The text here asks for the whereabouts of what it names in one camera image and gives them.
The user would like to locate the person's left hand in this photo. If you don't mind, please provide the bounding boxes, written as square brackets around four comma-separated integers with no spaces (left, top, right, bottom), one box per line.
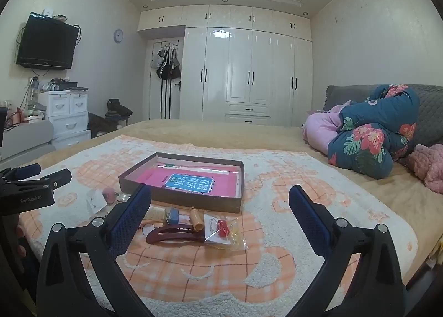
[16,226,29,258]

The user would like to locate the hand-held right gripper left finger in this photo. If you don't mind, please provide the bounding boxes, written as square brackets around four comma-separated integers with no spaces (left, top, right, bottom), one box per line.
[36,184,154,317]

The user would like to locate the cluttered side desk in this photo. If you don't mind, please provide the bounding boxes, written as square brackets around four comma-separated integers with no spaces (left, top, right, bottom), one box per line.
[0,77,47,127]

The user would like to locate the blue floral quilt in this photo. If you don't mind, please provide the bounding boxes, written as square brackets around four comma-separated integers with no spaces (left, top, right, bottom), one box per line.
[327,84,421,179]

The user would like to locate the white door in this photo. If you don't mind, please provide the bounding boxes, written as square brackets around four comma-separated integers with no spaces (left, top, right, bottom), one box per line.
[149,38,182,120]

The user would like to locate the pink book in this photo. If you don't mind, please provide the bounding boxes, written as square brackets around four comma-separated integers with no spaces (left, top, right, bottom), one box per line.
[138,164,240,199]

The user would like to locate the dark clothes pile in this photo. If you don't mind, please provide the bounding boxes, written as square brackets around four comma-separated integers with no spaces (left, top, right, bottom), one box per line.
[88,98,134,138]

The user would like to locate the white drawer cabinet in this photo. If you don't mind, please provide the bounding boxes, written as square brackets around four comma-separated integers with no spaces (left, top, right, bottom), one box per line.
[37,90,91,148]

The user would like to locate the pink fluffy blanket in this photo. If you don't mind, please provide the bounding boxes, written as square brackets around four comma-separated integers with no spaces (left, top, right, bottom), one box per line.
[412,144,443,195]

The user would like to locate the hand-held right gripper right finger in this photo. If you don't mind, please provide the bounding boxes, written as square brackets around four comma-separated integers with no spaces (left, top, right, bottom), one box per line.
[288,185,408,317]

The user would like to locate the red bead earring packet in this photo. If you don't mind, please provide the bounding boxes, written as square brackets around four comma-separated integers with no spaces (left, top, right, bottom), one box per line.
[204,214,232,243]

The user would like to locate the blue hair clip packet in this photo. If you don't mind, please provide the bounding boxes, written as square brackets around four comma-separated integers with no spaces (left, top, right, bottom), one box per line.
[165,207,181,225]

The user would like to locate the black wall television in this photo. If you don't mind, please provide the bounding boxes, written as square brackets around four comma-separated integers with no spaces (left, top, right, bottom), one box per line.
[16,12,79,70]

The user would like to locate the beige spiral hair tie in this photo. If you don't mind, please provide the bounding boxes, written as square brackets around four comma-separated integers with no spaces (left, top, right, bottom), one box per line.
[190,208,205,233]

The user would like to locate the clear packet with white card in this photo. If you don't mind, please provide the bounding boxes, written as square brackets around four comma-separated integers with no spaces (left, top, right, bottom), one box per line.
[85,188,109,217]

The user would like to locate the maroon hair clip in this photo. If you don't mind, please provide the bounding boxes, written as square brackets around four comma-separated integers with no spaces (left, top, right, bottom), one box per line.
[146,224,205,245]

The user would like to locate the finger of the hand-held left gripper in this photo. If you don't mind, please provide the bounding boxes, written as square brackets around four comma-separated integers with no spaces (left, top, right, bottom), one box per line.
[0,164,41,181]
[21,169,72,196]

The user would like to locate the black set-top box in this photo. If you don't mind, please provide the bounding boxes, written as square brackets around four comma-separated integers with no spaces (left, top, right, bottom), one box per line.
[48,78,89,92]

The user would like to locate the white wardrobe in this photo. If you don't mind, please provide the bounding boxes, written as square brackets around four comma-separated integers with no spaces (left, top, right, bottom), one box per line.
[137,4,314,127]

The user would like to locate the hanging bags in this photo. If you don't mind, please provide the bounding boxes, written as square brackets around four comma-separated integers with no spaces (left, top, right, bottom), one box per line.
[150,46,181,80]

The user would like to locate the dark flat screen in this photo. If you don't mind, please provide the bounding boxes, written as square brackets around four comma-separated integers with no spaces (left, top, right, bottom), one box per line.
[0,107,8,147]

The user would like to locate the grey padded headboard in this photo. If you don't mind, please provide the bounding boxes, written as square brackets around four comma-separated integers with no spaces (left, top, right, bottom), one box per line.
[323,85,443,165]

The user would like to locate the bed with tan sheet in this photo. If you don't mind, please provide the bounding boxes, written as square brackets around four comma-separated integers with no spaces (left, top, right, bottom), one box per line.
[0,118,443,317]

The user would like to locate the pink quilt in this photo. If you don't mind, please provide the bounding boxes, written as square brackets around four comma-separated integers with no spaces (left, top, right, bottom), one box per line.
[302,104,347,155]

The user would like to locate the brown cardboard box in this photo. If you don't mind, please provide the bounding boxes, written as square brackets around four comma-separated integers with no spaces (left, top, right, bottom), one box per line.
[118,152,246,214]

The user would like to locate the orange and white patterned blanket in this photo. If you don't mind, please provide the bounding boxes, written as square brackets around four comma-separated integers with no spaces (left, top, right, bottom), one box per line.
[17,134,419,317]

